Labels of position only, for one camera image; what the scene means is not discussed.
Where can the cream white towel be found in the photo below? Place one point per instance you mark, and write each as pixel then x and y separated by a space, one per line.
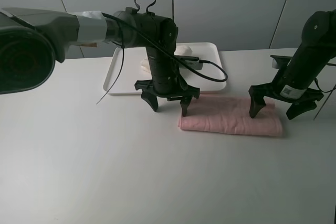
pixel 182 50

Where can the pink towel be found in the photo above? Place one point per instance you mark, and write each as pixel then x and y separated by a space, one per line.
pixel 230 115

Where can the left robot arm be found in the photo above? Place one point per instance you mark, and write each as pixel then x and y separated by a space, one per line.
pixel 34 40

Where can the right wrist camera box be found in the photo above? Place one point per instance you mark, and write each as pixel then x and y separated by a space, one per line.
pixel 279 61

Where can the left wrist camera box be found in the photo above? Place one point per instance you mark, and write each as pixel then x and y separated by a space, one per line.
pixel 192 61

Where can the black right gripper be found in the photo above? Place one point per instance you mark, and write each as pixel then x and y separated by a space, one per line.
pixel 302 100

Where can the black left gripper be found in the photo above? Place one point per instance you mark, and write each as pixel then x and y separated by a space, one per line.
pixel 173 93

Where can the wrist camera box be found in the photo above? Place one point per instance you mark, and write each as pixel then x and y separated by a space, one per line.
pixel 192 61
pixel 279 61

